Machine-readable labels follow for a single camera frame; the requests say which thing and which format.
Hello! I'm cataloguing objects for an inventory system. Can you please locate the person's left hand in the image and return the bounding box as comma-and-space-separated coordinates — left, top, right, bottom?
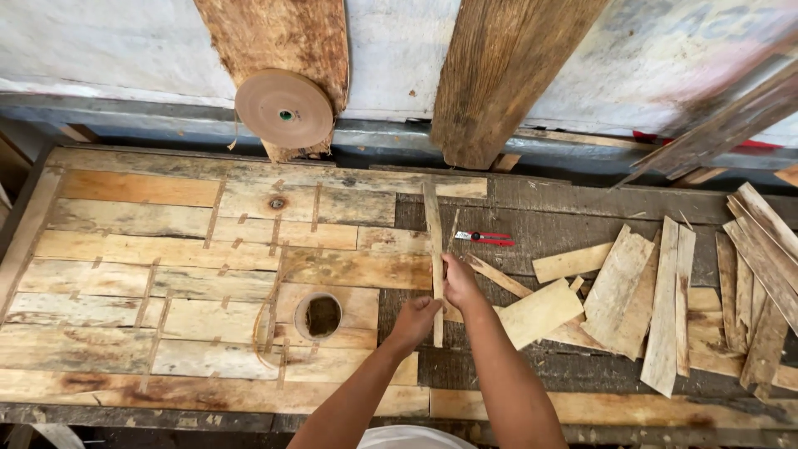
389, 296, 445, 357

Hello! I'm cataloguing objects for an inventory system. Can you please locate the person's right hand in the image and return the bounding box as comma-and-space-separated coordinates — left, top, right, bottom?
431, 252, 491, 319

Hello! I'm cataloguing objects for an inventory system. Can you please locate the narrow wood veneer strip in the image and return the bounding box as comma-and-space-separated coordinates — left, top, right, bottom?
423, 181, 445, 349

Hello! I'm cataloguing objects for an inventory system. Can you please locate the red utility knife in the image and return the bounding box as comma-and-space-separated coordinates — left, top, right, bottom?
454, 230, 516, 248

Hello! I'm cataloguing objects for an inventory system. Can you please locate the person's white shirt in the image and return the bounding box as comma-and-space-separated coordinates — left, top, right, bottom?
357, 425, 479, 449

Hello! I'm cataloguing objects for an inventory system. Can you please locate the loose curled tape strip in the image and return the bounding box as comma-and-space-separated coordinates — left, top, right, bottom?
251, 267, 284, 370

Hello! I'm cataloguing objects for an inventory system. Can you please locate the wide weathered wooden plank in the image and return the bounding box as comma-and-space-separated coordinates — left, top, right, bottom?
429, 0, 611, 171

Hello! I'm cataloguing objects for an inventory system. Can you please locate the pile of veneer pieces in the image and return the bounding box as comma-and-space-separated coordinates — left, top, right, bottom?
444, 181, 798, 404

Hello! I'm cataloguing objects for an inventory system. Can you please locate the long veneer strip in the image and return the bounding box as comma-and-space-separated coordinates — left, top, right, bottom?
429, 388, 798, 432

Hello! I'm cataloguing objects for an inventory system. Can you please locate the brown paper tape roll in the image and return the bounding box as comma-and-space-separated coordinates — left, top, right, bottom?
234, 68, 335, 150

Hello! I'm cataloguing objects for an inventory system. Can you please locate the taped patchwork veneer sheet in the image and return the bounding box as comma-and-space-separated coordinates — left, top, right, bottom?
0, 146, 489, 417

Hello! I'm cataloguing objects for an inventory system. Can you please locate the rough bark-edged wooden board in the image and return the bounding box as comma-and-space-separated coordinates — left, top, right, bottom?
192, 0, 350, 164

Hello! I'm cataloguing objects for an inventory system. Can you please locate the slanted grey wooden plank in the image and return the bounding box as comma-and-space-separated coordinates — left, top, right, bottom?
613, 59, 798, 189

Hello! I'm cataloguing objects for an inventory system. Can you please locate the grey metal beam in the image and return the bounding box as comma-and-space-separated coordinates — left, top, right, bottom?
0, 92, 798, 170

